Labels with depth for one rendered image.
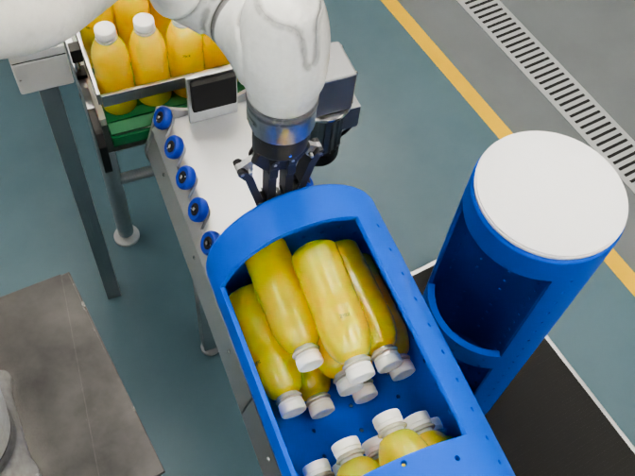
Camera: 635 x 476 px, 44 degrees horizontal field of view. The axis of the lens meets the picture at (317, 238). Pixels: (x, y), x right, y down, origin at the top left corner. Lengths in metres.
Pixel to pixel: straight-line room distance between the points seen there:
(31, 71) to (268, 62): 0.75
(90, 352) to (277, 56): 0.60
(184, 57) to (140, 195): 1.11
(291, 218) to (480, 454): 0.40
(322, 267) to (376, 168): 1.63
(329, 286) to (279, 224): 0.11
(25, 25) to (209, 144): 0.91
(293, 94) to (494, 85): 2.20
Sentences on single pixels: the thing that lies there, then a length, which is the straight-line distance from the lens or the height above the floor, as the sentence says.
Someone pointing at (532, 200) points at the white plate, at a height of 1.04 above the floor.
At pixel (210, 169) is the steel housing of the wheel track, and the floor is 0.93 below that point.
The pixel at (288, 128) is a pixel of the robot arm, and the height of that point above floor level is 1.40.
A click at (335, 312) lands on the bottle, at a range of 1.08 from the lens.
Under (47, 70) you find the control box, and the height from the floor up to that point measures 1.05.
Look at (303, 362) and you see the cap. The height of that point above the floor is 1.13.
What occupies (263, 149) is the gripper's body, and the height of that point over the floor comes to 1.34.
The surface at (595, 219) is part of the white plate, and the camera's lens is 1.46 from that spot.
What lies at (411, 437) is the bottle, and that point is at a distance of 1.03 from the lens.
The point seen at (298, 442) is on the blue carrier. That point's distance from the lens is 1.22.
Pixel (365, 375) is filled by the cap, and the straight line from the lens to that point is 1.08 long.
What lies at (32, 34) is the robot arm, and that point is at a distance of 0.70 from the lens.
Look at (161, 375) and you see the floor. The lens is 2.33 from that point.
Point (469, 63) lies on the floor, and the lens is 3.12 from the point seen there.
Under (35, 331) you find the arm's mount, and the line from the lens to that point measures 1.30.
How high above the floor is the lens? 2.15
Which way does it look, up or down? 58 degrees down
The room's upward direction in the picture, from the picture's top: 8 degrees clockwise
